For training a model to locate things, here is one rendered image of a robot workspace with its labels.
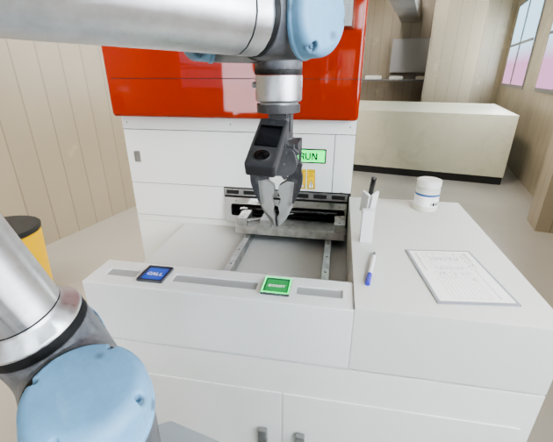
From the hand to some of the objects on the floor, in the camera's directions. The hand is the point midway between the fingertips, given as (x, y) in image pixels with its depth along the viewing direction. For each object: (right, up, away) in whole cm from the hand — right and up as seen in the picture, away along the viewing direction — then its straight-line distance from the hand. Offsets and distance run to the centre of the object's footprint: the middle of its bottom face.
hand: (276, 220), depth 63 cm
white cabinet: (+6, -92, +67) cm, 114 cm away
